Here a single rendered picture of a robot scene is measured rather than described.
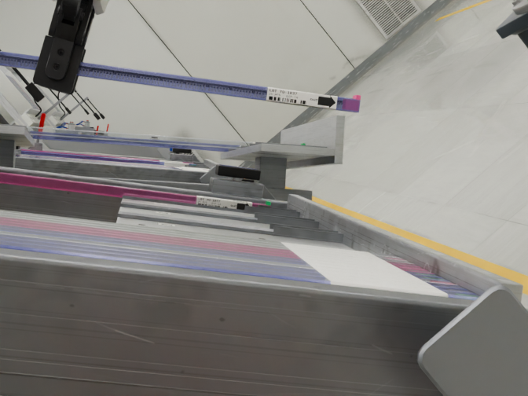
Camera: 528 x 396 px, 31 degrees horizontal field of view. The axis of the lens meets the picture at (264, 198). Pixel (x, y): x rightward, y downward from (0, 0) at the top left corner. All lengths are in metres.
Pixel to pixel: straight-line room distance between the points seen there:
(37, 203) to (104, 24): 7.48
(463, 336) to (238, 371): 0.10
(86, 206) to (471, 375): 0.75
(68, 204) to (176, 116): 7.43
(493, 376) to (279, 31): 8.27
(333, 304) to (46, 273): 0.13
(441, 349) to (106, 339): 0.14
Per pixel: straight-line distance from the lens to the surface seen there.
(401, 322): 0.44
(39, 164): 1.88
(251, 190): 1.10
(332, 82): 8.70
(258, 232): 0.79
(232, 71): 8.56
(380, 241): 0.69
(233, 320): 0.43
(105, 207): 1.10
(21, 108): 5.56
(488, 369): 0.41
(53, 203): 1.10
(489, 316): 0.40
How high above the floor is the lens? 0.90
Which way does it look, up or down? 8 degrees down
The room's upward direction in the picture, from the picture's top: 40 degrees counter-clockwise
